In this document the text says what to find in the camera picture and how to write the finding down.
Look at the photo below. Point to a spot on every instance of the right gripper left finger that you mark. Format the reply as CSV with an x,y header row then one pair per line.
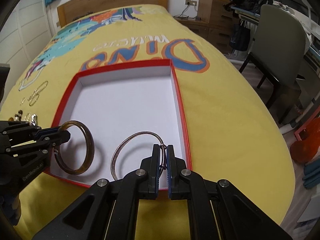
x,y
107,210

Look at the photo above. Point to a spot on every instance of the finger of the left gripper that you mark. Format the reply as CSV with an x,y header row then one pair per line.
x,y
53,136

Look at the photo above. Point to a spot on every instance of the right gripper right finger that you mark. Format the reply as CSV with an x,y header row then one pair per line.
x,y
217,210

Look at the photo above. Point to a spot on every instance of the dark brown bangle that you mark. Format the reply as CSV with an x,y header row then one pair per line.
x,y
90,150

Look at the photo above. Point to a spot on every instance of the red jewelry box tray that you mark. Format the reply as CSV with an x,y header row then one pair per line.
x,y
117,101

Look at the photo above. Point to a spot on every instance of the thin gold bangle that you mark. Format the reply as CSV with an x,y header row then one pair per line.
x,y
138,152

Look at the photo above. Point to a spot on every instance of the silver wristwatch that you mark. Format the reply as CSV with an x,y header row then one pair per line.
x,y
33,120

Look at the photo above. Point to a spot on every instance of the yellow dinosaur bedspread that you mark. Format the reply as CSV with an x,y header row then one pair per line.
x,y
231,133

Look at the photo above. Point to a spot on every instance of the red bag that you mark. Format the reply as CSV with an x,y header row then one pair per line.
x,y
304,150

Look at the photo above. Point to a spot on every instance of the white wardrobe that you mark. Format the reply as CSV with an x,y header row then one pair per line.
x,y
26,31

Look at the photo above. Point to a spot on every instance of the grey green chair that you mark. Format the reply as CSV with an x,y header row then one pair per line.
x,y
278,49

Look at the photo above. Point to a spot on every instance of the wooden headboard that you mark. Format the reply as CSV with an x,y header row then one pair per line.
x,y
112,0

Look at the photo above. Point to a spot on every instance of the wooden dresser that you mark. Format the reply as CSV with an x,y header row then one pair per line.
x,y
213,23

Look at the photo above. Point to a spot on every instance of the wall power socket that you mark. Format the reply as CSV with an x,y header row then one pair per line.
x,y
191,2

